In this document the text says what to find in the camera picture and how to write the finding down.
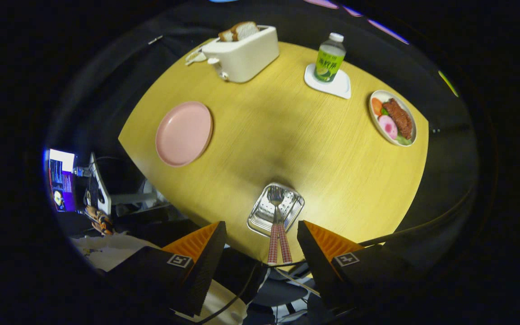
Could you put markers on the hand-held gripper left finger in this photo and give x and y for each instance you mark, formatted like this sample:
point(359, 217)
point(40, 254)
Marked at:
point(201, 271)

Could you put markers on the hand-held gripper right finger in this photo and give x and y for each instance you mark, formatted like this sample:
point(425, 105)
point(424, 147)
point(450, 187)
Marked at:
point(321, 271)

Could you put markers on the perforated metal basket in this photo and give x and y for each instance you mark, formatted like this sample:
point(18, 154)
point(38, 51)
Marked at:
point(292, 205)

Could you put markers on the white cloth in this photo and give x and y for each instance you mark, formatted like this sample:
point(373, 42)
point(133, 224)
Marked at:
point(115, 250)

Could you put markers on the pink round plate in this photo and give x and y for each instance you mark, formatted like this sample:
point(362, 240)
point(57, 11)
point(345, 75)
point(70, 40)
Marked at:
point(183, 133)

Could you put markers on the white oval food plate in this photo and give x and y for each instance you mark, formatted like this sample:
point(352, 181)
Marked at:
point(375, 124)

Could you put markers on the pink round food slice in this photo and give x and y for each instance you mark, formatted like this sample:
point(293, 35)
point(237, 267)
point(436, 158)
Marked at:
point(388, 127)

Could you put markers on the red-brown meat piece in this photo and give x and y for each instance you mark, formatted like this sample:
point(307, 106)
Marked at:
point(399, 118)

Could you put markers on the orange carrot slice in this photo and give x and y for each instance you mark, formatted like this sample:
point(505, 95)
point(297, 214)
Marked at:
point(377, 106)

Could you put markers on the white square coaster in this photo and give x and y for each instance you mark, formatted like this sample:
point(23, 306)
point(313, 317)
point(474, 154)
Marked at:
point(339, 88)

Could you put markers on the green label drink bottle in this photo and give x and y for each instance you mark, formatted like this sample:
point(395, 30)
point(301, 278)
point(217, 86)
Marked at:
point(329, 61)

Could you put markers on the white divided condiment dish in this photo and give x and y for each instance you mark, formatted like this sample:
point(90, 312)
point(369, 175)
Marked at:
point(194, 57)

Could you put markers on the white toaster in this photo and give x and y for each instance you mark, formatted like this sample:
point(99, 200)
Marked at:
point(246, 58)

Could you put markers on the silver cloth clip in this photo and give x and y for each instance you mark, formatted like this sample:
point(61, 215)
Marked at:
point(155, 39)

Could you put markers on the small toast bread slice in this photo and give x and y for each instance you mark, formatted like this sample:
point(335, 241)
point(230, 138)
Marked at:
point(226, 35)

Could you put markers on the large toast bread slice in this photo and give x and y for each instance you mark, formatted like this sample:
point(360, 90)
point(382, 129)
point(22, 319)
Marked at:
point(246, 30)

